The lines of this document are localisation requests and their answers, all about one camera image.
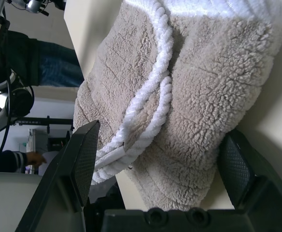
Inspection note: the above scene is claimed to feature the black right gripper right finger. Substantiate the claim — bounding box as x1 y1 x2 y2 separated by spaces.
217 130 282 211

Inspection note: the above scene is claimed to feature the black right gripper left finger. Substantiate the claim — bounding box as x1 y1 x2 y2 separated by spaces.
15 120 100 232

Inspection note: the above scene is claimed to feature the beige towel with white trim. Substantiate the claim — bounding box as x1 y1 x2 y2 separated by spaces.
72 0 282 211

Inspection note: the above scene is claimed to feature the bystander hand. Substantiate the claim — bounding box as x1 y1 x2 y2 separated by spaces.
26 151 47 167

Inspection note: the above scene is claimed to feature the grey equipment shelf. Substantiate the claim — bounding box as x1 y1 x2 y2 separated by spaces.
27 128 71 175

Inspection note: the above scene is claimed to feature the dark sleeve with striped cuff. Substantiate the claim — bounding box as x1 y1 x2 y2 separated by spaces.
0 149 28 174

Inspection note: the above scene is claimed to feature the bystander in blue jeans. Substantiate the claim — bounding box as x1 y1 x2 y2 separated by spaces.
7 30 85 87

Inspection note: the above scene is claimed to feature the black metal frame bar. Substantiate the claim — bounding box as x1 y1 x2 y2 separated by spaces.
10 116 74 135

